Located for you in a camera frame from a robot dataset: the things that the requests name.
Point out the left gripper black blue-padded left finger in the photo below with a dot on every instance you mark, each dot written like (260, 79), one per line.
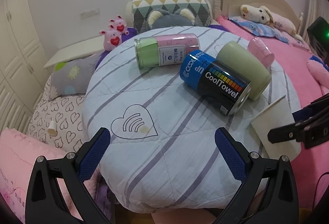
(45, 202)

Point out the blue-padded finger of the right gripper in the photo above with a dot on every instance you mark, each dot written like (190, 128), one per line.
(317, 107)

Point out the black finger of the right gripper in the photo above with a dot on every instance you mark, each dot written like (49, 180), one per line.
(290, 132)

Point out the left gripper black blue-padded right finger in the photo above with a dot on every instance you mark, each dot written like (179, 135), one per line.
(279, 203)

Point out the white paper cup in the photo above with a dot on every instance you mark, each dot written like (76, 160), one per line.
(277, 114)

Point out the pink plastic cup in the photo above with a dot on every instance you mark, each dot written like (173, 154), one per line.
(259, 49)

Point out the pale green cup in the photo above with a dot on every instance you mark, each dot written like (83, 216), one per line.
(242, 61)

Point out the pink bed sheet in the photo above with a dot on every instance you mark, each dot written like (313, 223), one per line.
(311, 164)

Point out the pink plush at right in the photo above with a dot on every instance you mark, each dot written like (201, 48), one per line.
(319, 71)

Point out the pink blanket at left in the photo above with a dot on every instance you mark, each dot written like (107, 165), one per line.
(18, 155)

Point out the pink printed pillow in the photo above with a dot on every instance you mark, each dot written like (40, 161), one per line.
(283, 24)

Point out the blue black CoolTowel can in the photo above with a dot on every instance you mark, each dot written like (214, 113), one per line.
(221, 85)

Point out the heart patterned white pillow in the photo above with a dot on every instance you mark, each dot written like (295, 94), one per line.
(66, 111)

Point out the blue cartoon pillow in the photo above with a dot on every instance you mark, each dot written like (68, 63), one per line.
(258, 29)

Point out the white dog plush toy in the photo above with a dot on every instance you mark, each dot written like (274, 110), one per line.
(258, 15)

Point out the grey flower pillow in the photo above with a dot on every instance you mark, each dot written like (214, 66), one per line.
(72, 77)

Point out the cream wardrobe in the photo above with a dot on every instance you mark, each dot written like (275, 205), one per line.
(23, 75)

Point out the cream wooden headboard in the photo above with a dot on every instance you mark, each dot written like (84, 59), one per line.
(281, 7)

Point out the green pink towel can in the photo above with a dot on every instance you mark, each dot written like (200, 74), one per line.
(164, 50)

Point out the white bedside table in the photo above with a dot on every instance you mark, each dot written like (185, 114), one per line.
(76, 51)

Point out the grey bear plush cushion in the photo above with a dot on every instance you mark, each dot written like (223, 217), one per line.
(160, 18)

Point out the front pink plush pig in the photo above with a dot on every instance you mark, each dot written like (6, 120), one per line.
(112, 39)

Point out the pink plush pig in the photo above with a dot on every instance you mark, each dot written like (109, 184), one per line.
(112, 39)
(119, 24)

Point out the rear pink plush pig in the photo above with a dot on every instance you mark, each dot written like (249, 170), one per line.
(119, 24)

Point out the triangle patterned pillow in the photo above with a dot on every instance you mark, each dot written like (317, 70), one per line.
(137, 11)

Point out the wall outlet plate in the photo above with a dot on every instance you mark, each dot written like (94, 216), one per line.
(88, 14)

